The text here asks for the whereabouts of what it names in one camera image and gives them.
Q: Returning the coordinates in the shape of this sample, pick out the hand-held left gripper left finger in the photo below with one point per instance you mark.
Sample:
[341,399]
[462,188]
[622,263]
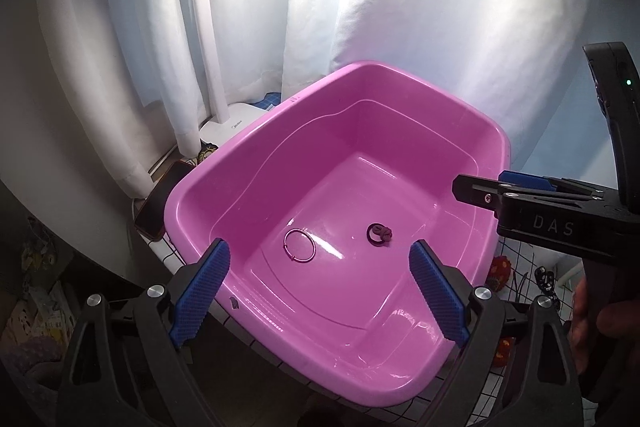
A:
[200,292]

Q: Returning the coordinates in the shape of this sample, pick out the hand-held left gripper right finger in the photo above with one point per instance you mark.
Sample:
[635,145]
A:
[437,297]

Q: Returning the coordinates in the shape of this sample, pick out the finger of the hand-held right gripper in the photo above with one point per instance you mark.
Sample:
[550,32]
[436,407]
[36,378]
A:
[525,181]
[475,189]

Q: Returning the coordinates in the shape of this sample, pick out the thin black hairpin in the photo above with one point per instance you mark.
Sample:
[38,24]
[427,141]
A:
[518,288]

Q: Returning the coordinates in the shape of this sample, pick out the pink plastic basin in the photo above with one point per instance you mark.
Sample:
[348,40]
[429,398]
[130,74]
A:
[350,187]

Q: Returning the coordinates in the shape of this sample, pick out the person's right hand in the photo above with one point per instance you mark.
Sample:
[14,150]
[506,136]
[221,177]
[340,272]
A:
[595,322]

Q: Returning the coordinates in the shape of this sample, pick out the red round ornament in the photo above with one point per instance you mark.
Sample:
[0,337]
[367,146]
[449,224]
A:
[500,272]

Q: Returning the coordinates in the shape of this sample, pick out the black checked white tablecloth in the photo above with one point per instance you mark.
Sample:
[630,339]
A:
[525,259]

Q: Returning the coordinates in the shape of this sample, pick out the orange round ornament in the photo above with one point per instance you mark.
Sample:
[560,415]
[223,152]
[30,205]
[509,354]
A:
[502,351]

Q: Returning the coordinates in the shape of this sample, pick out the dark smartphone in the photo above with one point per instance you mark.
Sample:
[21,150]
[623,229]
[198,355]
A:
[157,202]

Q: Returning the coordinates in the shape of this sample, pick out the small black charm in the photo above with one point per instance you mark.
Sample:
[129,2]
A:
[543,279]

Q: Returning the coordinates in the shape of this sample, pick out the colourful round ornament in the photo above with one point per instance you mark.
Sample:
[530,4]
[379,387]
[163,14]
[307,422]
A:
[207,153]

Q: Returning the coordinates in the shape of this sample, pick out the patterned white fabric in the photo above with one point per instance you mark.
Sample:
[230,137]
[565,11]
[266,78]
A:
[35,312]

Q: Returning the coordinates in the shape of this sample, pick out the white cloth backdrop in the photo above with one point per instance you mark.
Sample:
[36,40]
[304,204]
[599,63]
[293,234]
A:
[450,17]

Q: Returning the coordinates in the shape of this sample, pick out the blue patterned cloth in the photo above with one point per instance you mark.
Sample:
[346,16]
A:
[267,100]

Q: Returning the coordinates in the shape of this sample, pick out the white sheer curtain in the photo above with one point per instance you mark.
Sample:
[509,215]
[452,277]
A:
[125,57]

